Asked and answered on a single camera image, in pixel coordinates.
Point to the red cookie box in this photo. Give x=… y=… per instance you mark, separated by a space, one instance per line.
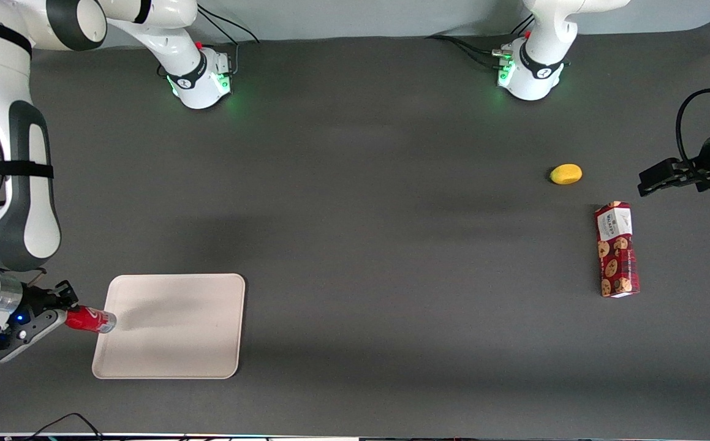
x=617 y=250

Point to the beige plastic tray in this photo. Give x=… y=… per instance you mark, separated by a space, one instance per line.
x=174 y=327

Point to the yellow lemon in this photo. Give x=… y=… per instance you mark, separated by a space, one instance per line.
x=566 y=174

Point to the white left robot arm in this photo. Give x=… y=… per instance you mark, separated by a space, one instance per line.
x=537 y=68

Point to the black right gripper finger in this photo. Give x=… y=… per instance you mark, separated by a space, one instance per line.
x=67 y=294

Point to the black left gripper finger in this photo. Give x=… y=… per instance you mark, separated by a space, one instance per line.
x=661 y=184
x=667 y=165

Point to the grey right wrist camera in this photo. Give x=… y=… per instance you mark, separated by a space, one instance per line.
x=24 y=334

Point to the red coke bottle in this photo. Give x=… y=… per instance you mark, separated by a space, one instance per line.
x=91 y=320

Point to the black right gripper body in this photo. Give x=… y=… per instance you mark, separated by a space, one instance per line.
x=37 y=299

